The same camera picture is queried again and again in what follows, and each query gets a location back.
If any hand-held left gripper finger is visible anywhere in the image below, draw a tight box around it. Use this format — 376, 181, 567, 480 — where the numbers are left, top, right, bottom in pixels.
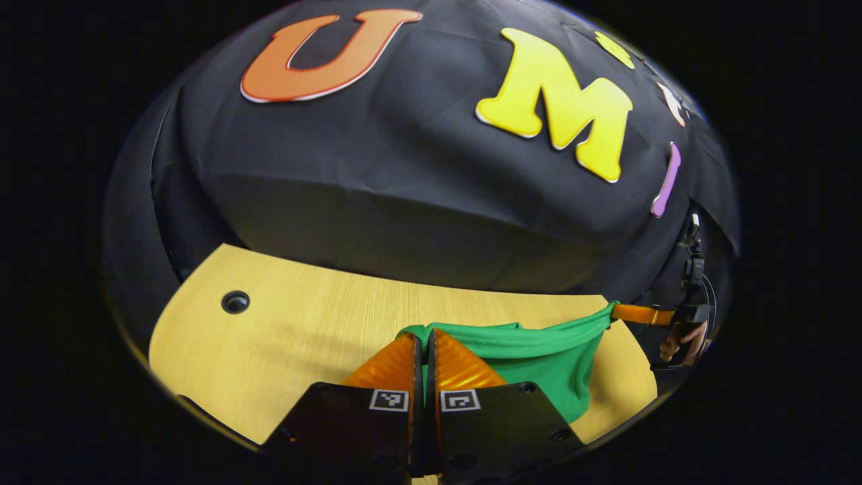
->
426, 328, 585, 482
261, 332, 426, 480

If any green T-shirt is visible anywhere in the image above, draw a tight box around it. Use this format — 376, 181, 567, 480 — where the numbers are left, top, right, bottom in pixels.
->
396, 301, 619, 424

